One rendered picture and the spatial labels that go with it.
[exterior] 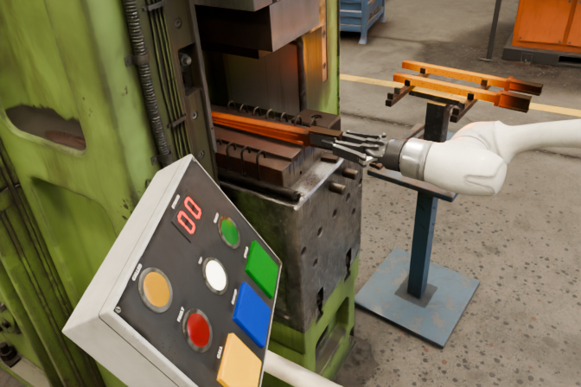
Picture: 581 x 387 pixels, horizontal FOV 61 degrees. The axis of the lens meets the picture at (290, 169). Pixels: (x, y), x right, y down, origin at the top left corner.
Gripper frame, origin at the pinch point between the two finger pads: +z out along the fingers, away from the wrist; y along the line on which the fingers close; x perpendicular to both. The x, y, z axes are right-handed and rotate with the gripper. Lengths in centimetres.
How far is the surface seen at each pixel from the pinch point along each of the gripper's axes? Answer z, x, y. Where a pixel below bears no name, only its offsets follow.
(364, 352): -3, -101, 19
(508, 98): -33, -7, 54
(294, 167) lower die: 5.1, -5.7, -6.8
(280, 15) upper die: 4.4, 32.1, -8.7
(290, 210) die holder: 1.1, -11.4, -15.9
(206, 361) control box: -17, 4, -66
